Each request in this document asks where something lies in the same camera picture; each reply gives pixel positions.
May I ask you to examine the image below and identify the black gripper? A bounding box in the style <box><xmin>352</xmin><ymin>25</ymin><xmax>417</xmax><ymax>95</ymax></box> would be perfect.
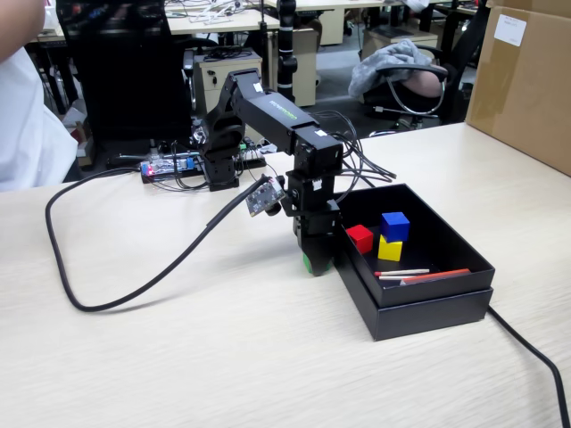
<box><xmin>284</xmin><ymin>170</ymin><xmax>344</xmax><ymax>277</ymax></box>

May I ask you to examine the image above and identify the green wooden cube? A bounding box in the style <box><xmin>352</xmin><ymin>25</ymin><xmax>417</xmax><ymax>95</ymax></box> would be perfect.
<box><xmin>302</xmin><ymin>251</ymin><xmax>335</xmax><ymax>275</ymax></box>

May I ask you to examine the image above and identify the red wooden cube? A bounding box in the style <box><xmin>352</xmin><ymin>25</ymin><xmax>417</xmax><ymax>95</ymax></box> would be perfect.
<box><xmin>346</xmin><ymin>224</ymin><xmax>375</xmax><ymax>256</ymax></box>

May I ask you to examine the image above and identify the yellow wooden cube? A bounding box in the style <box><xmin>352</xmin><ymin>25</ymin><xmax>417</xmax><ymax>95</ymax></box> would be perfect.
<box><xmin>377</xmin><ymin>233</ymin><xmax>404</xmax><ymax>263</ymax></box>

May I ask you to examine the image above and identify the blue wooden cube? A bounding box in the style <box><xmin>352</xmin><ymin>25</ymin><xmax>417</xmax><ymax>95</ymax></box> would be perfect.
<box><xmin>379</xmin><ymin>210</ymin><xmax>411</xmax><ymax>244</ymax></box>

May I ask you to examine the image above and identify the black cardboard box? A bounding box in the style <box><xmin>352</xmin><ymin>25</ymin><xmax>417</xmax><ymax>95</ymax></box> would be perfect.
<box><xmin>332</xmin><ymin>182</ymin><xmax>497</xmax><ymax>309</ymax></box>

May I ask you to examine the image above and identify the large brown cardboard box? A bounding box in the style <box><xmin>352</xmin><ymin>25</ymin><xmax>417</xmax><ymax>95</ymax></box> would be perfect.
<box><xmin>463</xmin><ymin>0</ymin><xmax>571</xmax><ymax>177</ymax></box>

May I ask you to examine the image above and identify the white stick with red tip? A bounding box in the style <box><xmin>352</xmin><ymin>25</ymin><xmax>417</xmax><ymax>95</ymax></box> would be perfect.
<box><xmin>374</xmin><ymin>267</ymin><xmax>431</xmax><ymax>276</ymax></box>

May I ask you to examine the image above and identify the orange pencil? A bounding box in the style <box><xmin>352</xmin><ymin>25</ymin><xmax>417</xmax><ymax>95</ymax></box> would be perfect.
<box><xmin>399</xmin><ymin>267</ymin><xmax>472</xmax><ymax>286</ymax></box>

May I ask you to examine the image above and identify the controller board with red LED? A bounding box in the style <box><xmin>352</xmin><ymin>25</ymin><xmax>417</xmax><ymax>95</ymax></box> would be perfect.
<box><xmin>139</xmin><ymin>151</ymin><xmax>203</xmax><ymax>185</ymax></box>

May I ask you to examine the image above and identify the beige drawer cabinet with lock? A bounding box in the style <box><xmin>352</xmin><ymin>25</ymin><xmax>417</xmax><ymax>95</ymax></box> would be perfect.
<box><xmin>193</xmin><ymin>47</ymin><xmax>265</xmax><ymax>146</ymax></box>

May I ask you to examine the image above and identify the pinkish cushion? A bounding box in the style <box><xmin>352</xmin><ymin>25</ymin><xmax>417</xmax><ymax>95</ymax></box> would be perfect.
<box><xmin>407</xmin><ymin>69</ymin><xmax>448</xmax><ymax>99</ymax></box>

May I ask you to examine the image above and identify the grey fleece cloth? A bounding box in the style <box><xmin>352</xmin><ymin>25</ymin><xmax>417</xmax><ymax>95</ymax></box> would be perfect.
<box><xmin>347</xmin><ymin>38</ymin><xmax>434</xmax><ymax>100</ymax></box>

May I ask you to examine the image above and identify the black pole with white bands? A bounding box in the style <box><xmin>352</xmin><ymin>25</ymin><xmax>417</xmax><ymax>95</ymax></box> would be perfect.
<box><xmin>273</xmin><ymin>0</ymin><xmax>299</xmax><ymax>104</ymax></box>

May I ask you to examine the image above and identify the thin black pole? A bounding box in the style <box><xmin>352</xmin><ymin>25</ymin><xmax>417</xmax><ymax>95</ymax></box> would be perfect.
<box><xmin>260</xmin><ymin>0</ymin><xmax>271</xmax><ymax>90</ymax></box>

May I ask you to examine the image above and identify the black oblong device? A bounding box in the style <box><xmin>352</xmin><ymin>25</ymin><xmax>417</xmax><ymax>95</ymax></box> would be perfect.
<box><xmin>104</xmin><ymin>152</ymin><xmax>151</xmax><ymax>170</ymax></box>

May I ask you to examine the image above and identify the white desk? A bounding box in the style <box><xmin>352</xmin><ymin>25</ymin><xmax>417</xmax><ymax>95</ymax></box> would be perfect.
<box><xmin>164</xmin><ymin>6</ymin><xmax>282</xmax><ymax>37</ymax></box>

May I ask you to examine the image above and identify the black mesh office chair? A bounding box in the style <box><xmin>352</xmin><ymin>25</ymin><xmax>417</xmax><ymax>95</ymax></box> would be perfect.
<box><xmin>55</xmin><ymin>0</ymin><xmax>194</xmax><ymax>151</ymax></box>

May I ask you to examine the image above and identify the person in white shirt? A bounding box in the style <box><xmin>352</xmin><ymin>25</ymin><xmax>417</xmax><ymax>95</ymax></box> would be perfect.
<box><xmin>0</xmin><ymin>45</ymin><xmax>79</xmax><ymax>193</ymax></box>

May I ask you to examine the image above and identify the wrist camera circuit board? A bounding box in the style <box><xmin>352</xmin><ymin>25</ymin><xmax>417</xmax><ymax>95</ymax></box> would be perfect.
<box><xmin>244</xmin><ymin>174</ymin><xmax>287</xmax><ymax>221</ymax></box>

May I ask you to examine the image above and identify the thick black camera cable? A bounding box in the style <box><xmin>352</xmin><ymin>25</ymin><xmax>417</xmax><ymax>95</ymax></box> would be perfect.
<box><xmin>44</xmin><ymin>167</ymin><xmax>271</xmax><ymax>313</ymax></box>

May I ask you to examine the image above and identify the office chair with chrome frame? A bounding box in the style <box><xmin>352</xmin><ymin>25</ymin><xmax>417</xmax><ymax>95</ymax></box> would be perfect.
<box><xmin>360</xmin><ymin>0</ymin><xmax>490</xmax><ymax>137</ymax></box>

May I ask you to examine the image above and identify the long thick black cable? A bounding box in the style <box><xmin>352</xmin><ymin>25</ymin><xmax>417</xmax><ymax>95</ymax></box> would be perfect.
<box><xmin>486</xmin><ymin>304</ymin><xmax>571</xmax><ymax>428</ymax></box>

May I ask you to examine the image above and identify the white cable tangle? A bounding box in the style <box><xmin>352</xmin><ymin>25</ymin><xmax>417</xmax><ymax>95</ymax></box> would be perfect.
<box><xmin>185</xmin><ymin>0</ymin><xmax>245</xmax><ymax>24</ymax></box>

